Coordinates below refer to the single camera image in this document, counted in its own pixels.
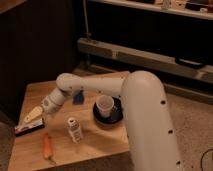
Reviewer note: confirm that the grey case with handle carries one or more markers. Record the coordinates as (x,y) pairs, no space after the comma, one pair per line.
(144,59)

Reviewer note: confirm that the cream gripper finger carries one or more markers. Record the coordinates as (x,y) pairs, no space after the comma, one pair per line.
(34,113)

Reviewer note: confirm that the orange carrot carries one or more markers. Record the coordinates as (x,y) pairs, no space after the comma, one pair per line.
(48,148)

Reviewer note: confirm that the white shelf with items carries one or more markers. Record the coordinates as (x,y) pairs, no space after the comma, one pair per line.
(156,8)

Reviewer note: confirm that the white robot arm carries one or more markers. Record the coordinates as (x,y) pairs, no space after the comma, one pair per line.
(151,135)

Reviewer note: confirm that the black bowl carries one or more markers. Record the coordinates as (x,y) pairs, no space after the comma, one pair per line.
(115,115)

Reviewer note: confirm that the translucent plastic cup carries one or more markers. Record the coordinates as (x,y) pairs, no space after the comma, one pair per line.
(104,104)

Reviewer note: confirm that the small white bottle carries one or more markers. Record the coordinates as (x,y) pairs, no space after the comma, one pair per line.
(74,130)

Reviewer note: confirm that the wooden table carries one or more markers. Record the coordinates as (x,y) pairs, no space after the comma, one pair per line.
(99,140)

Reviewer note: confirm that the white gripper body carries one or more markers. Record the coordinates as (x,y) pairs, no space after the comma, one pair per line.
(54,101)

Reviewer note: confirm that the blue sponge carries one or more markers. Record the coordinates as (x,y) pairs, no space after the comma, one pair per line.
(78,99)

